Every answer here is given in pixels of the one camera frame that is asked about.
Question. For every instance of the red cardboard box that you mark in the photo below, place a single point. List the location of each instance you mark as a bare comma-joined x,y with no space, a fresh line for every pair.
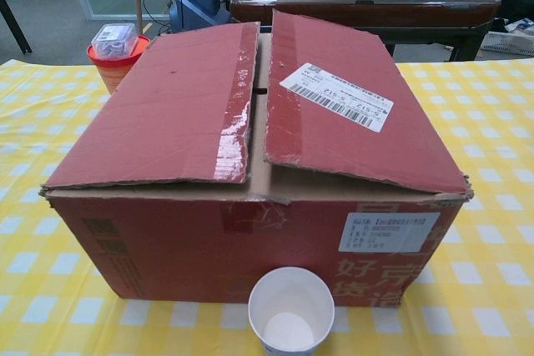
167,122

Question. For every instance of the clear plastic container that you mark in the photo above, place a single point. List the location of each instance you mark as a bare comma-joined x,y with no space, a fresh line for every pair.
114,39

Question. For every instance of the white paper cup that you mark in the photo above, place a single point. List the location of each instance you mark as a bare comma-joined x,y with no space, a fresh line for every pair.
292,331

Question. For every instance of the orange plastic cup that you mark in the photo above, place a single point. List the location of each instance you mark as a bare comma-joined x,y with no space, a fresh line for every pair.
109,70

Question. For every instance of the brown wooden mahjong table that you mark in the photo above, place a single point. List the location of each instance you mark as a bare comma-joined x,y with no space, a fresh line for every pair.
375,8

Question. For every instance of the yellow checked tablecloth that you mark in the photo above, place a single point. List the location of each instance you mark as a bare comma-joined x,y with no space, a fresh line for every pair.
480,164

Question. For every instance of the white plastic basket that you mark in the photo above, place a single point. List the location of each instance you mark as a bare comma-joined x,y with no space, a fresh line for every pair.
509,44

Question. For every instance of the black table leg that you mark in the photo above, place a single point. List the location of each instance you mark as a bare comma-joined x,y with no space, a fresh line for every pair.
16,24

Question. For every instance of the black bag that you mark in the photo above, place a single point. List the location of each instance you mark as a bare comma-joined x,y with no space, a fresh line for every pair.
517,6

